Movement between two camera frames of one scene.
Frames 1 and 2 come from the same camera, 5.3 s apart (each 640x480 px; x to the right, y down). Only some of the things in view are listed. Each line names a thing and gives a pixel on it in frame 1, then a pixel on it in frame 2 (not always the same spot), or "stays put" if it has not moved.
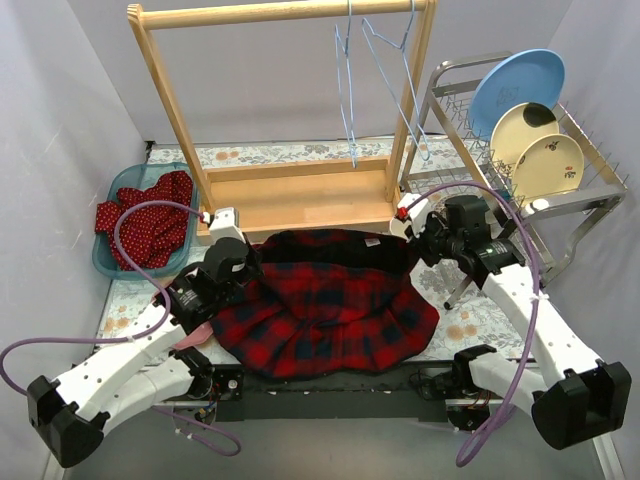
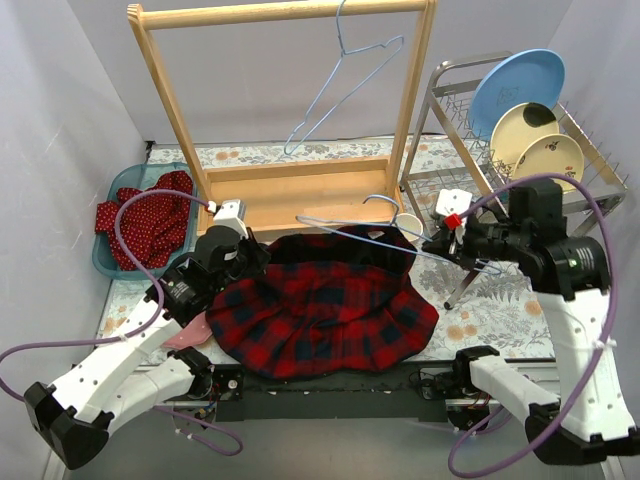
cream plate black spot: [518, 125] stays put
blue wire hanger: [404, 48] -> [320, 219]
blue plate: [513, 78] stays put
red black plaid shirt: [329, 304] stays put
